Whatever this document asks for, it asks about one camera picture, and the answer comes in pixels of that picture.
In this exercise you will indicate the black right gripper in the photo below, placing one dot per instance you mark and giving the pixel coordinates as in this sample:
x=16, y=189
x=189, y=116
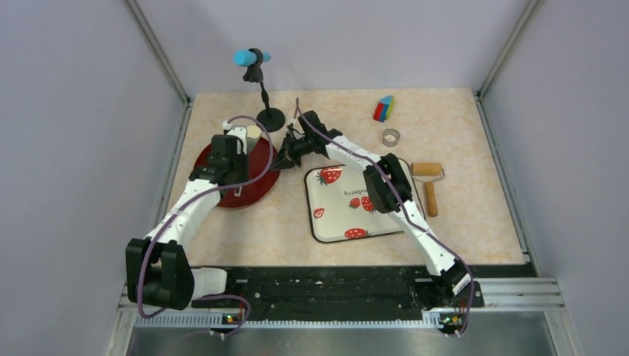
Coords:
x=286, y=158

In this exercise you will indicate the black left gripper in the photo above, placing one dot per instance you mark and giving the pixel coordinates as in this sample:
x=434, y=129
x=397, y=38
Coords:
x=242, y=176

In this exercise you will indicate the white dough lump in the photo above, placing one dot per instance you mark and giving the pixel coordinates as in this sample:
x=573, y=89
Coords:
x=253, y=132

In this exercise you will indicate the white strawberry print tray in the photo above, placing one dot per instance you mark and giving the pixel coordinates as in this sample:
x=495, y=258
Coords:
x=340, y=209

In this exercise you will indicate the wooden dough roller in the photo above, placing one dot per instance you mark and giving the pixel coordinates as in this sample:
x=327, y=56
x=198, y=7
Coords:
x=429, y=173

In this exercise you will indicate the metal scraper wooden handle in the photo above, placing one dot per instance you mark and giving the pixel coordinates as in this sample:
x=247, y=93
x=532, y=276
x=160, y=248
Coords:
x=248, y=194

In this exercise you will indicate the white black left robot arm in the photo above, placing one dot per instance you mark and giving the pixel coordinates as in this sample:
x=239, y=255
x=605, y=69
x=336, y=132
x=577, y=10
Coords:
x=158, y=271

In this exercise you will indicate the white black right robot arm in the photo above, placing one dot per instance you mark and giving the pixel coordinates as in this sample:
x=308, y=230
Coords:
x=388, y=188

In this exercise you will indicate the black microphone stand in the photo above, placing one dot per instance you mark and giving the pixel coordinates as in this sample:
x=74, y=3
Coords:
x=272, y=119

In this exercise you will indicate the blue toy microphone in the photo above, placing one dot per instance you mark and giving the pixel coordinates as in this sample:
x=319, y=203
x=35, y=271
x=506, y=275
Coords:
x=246, y=58

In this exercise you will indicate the colourful block toy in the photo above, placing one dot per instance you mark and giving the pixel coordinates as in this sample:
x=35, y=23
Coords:
x=383, y=109

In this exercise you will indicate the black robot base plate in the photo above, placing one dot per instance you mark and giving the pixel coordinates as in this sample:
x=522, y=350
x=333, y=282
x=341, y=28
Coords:
x=333, y=293

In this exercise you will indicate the aluminium frame rail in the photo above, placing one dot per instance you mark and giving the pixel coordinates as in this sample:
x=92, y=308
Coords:
x=508, y=315

